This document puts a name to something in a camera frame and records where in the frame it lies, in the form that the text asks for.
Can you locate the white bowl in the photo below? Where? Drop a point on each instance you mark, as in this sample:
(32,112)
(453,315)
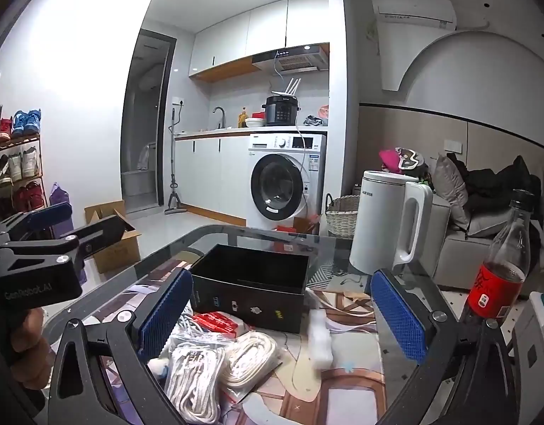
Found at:
(254,122)

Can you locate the wicker basket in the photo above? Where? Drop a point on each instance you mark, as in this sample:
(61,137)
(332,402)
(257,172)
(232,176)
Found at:
(342,214)

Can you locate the white air conditioner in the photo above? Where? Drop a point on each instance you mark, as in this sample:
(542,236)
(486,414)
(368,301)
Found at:
(413,9)

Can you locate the shoe rack with shoes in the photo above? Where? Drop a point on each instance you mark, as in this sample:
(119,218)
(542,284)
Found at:
(26,121)

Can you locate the grey pillow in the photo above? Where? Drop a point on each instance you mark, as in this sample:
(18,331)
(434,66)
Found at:
(451,186)

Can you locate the dark door frame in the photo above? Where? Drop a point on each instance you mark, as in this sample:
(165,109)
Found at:
(165,97)

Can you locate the black cardboard box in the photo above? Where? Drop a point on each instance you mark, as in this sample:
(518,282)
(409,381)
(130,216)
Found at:
(254,303)

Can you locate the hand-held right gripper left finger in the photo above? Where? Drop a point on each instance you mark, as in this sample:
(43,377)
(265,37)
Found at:
(165,314)

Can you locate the black pressure cooker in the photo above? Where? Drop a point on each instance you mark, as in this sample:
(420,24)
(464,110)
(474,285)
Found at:
(278,110)

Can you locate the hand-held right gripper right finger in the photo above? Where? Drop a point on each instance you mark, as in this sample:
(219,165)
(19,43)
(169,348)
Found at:
(398,318)

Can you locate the white washing machine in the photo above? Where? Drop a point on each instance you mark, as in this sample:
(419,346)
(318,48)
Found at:
(294,155)

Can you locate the range hood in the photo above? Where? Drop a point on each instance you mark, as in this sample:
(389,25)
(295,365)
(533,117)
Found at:
(294,59)

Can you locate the wooden shoe rack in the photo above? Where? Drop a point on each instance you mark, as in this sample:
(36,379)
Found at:
(33,141)

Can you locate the red box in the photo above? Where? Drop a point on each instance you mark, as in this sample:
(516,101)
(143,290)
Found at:
(287,229)

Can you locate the black clothes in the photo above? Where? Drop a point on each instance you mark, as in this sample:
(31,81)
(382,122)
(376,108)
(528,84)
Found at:
(493,186)

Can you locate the purple bag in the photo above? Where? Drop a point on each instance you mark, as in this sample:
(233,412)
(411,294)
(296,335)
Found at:
(59,195)

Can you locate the person's left hand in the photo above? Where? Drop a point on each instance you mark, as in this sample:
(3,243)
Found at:
(29,336)

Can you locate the white base cabinets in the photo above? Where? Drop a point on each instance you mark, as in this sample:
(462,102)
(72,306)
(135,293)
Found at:
(210,172)

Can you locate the small white blue object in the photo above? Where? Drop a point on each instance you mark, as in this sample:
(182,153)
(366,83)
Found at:
(159,366)

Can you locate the white electric kettle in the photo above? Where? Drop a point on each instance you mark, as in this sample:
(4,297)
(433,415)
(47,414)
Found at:
(378,221)

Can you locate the cola bottle red label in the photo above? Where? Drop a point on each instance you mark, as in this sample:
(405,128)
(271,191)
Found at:
(493,287)

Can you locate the brown cardboard piece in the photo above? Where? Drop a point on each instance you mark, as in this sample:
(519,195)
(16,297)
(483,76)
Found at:
(305,225)

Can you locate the yellow oil bottle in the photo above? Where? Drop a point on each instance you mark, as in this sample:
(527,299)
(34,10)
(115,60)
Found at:
(242,118)

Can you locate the white wall cabinets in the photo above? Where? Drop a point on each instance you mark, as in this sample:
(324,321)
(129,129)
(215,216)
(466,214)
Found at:
(263,26)

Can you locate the black white striped rug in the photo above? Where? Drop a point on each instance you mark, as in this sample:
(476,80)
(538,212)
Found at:
(320,274)

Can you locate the white router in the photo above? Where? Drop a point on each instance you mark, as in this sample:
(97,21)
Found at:
(286,91)

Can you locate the white plastic appliance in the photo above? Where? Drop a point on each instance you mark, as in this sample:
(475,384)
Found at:
(535,341)

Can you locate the white wall socket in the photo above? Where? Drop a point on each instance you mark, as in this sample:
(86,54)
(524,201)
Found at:
(453,144)

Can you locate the kitchen faucet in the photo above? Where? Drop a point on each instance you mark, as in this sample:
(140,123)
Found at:
(221,113)

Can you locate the open brown cardboard box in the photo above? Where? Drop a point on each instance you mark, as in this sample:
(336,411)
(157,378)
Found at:
(117,252)

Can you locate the pink plush toy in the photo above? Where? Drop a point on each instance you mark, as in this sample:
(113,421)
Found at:
(393,159)

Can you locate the dark cloth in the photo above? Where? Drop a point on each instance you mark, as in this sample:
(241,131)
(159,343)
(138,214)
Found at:
(314,121)

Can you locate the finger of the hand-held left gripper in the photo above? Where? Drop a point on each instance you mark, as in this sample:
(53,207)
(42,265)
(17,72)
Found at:
(103,235)
(50,215)

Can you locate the flat mop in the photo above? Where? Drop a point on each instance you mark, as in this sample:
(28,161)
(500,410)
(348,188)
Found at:
(173,186)

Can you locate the grey sofa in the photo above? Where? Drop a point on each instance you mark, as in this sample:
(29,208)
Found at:
(457,252)

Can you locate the red packet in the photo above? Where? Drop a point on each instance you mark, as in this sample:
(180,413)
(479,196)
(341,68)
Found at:
(216,322)

